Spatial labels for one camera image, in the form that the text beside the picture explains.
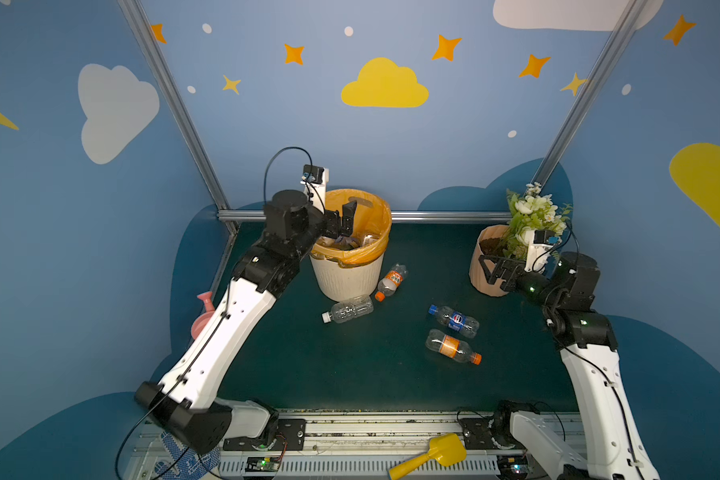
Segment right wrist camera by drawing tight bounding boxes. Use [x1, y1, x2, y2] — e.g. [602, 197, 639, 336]
[523, 230, 561, 273]

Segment orange bin liner bag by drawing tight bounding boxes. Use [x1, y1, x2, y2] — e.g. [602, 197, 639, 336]
[311, 189, 392, 268]

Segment yellow toy shovel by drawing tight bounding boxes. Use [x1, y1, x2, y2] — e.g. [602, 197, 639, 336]
[388, 433, 467, 480]

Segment right aluminium frame post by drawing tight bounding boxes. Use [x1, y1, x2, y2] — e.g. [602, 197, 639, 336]
[531, 0, 649, 187]

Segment pink watering can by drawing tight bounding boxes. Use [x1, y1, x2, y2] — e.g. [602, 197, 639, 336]
[191, 291, 215, 340]

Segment left aluminium frame post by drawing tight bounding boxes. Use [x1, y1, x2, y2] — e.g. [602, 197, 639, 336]
[117, 0, 229, 214]

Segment clear bottle orange label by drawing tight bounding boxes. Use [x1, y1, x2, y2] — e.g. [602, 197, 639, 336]
[374, 264, 408, 302]

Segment clear bottle white cap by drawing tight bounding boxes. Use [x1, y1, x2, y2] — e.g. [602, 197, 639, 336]
[322, 295, 374, 324]

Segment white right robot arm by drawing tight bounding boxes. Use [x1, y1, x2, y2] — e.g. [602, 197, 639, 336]
[479, 252, 659, 479]

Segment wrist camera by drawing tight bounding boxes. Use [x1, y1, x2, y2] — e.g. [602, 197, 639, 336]
[301, 164, 329, 186]
[523, 230, 561, 273]

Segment aluminium back frame rail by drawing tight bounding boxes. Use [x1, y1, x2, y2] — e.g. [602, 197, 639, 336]
[217, 210, 511, 224]

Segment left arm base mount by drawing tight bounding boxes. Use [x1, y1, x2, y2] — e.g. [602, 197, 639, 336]
[222, 418, 307, 452]

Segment pink ribbed flower pot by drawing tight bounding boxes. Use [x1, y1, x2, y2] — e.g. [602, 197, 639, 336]
[469, 225, 509, 298]

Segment pepsi bottle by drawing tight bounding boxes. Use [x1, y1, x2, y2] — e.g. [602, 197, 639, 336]
[428, 305, 480, 339]

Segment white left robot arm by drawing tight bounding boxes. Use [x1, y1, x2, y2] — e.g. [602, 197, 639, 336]
[135, 190, 358, 455]

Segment white ribbed trash bin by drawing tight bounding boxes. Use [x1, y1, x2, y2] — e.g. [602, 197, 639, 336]
[310, 255, 384, 302]

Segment orange band bottle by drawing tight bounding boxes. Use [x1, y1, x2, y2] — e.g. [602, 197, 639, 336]
[425, 329, 482, 365]

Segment aluminium frame post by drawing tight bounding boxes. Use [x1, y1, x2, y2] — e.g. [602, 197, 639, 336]
[117, 0, 229, 214]
[531, 0, 649, 187]

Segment artificial white flower plant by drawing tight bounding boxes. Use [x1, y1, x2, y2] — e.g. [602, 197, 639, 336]
[500, 182, 573, 260]

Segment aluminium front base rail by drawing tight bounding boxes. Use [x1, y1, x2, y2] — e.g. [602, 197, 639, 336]
[118, 409, 547, 479]

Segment blue white knit glove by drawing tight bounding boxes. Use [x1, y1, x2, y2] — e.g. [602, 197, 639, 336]
[152, 433, 221, 480]

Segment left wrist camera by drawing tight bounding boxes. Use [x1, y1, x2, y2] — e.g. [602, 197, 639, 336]
[301, 164, 329, 186]

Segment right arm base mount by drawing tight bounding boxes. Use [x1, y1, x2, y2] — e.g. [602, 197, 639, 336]
[457, 417, 523, 450]

